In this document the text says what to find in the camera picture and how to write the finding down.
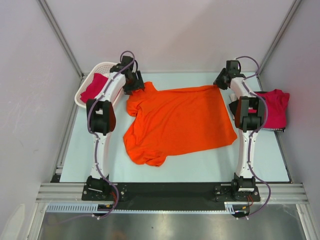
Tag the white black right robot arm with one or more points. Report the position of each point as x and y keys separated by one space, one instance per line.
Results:
x=249 y=118

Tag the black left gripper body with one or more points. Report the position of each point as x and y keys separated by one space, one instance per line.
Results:
x=135 y=82

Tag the orange t shirt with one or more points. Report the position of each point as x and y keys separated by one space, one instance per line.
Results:
x=175 y=122

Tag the magenta folded t shirt stack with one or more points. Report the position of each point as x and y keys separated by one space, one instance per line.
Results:
x=277 y=102

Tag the white perforated plastic basket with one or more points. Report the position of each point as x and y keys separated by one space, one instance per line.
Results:
x=113 y=88

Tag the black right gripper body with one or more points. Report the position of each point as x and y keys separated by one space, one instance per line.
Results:
x=221 y=78

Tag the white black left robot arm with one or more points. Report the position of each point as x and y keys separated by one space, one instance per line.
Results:
x=101 y=122

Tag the white slotted cable duct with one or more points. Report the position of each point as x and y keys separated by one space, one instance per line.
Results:
x=96 y=208

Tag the magenta t shirt in basket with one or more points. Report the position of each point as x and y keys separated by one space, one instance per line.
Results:
x=94 y=88

